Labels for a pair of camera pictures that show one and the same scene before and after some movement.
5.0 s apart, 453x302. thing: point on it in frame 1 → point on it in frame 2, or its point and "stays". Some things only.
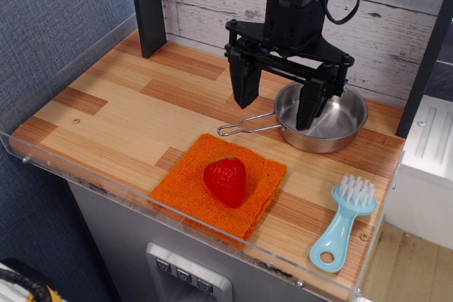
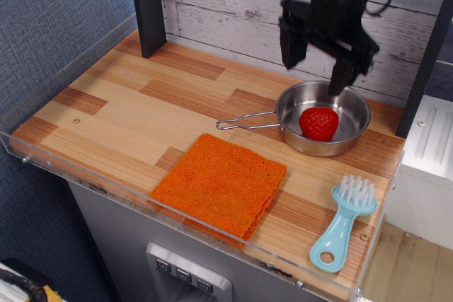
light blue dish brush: x=355 y=196 stays
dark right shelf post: x=427 y=61 stays
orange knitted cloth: x=185 y=194 stays
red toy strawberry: x=226 y=178 → x=318 y=123
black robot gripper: x=289 y=42 → x=334 y=17
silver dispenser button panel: x=178 y=279 stays
